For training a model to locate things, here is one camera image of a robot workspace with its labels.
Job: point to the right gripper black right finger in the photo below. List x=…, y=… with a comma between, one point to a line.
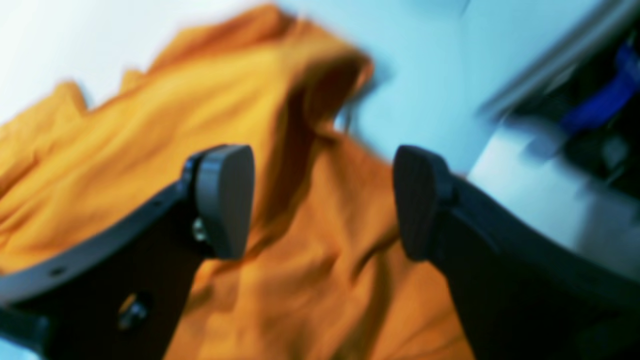
x=518, y=295

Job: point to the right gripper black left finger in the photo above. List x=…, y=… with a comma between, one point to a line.
x=120, y=294

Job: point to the orange t-shirt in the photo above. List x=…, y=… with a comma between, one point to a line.
x=324, y=276

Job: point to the clear plastic bin left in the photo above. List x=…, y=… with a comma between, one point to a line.
x=519, y=51

